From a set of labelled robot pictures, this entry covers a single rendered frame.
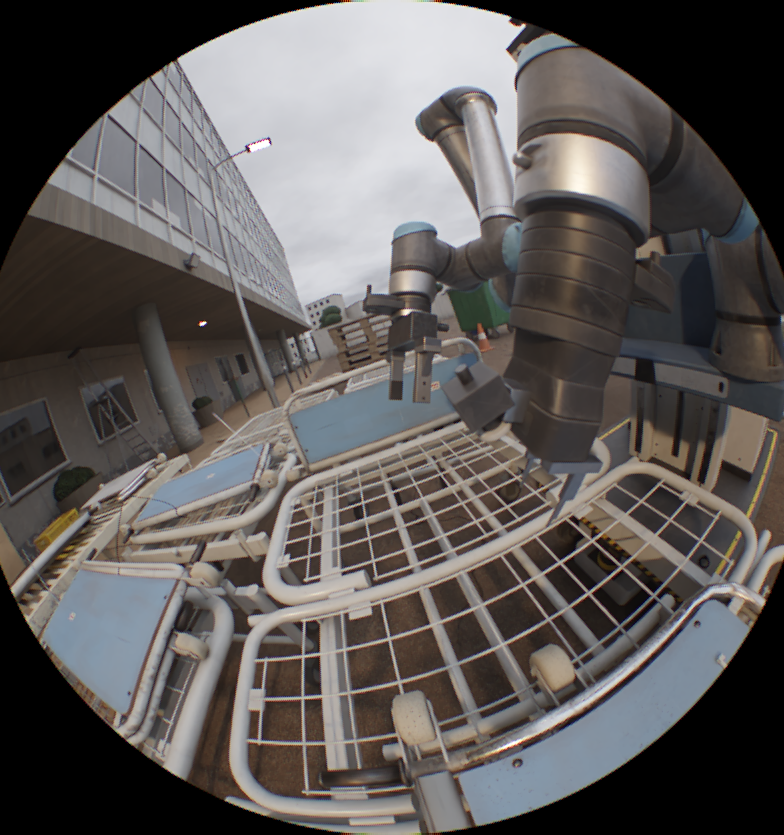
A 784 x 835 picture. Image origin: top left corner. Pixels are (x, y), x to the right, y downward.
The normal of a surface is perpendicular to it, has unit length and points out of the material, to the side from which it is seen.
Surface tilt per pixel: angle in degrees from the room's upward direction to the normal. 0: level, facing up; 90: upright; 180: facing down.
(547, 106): 72
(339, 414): 90
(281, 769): 0
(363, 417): 90
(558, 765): 5
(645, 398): 90
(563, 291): 77
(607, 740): 5
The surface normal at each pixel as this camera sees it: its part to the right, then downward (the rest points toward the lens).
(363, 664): -0.29, -0.90
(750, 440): -0.94, 0.34
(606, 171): -0.34, 0.34
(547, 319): -0.79, 0.16
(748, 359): -0.95, 0.04
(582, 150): -0.55, 0.28
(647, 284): 0.07, 0.41
